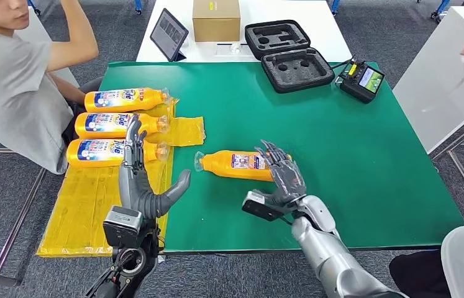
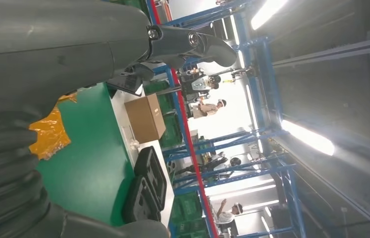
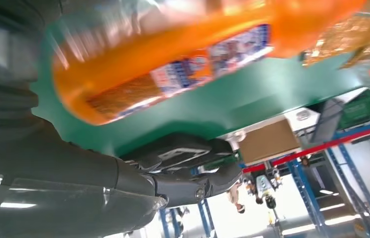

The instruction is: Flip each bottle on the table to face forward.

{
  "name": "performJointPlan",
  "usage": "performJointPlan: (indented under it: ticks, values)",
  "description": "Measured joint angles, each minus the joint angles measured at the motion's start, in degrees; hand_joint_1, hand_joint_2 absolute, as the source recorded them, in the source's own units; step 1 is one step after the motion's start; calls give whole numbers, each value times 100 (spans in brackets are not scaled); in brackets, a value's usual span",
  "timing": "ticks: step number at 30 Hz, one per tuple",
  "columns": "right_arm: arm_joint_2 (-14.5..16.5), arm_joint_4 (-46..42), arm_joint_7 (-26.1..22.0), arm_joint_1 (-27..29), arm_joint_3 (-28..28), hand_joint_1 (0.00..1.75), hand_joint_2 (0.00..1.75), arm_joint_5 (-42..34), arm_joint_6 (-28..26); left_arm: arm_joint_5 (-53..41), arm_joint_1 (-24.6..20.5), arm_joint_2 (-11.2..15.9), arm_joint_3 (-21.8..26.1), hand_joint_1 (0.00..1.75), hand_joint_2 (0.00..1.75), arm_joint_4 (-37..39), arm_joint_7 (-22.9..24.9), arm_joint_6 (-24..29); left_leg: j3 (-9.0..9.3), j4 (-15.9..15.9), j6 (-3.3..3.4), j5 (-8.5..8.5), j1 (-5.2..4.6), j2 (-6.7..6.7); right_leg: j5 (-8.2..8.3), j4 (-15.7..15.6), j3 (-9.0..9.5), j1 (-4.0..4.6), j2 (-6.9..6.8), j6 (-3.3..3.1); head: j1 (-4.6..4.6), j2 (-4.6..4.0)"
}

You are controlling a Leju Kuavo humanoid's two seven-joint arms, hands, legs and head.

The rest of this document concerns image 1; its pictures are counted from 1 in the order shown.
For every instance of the person's right forearm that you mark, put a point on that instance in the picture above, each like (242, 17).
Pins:
(77, 41)

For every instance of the black tablet on stand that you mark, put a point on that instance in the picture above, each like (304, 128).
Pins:
(169, 32)

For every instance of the open black foam case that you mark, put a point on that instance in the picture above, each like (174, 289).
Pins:
(296, 70)

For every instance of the yellow plastic wrapped flat package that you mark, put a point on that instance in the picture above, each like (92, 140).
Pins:
(83, 205)

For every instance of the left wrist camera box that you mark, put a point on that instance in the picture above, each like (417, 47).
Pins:
(122, 226)

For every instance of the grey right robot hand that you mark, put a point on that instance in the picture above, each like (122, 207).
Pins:
(287, 177)

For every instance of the white table foot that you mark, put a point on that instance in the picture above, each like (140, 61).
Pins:
(159, 259)

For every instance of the small white round object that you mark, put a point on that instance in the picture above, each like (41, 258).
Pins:
(236, 48)

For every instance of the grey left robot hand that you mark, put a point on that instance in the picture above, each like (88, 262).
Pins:
(141, 193)

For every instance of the blue metal frame leg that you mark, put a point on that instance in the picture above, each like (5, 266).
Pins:
(335, 6)
(138, 6)
(441, 8)

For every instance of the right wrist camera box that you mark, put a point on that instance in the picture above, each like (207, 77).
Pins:
(256, 207)

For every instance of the person's left forearm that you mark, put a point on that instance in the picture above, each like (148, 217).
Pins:
(69, 92)

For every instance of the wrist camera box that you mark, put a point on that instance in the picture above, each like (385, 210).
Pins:
(256, 207)
(122, 226)

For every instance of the black remote controller with screen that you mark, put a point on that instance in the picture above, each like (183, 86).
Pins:
(355, 89)

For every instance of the cardboard box yellow label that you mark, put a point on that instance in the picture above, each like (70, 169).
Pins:
(216, 24)

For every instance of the orange detergent bottle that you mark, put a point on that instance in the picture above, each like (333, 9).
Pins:
(96, 154)
(151, 98)
(100, 125)
(219, 164)

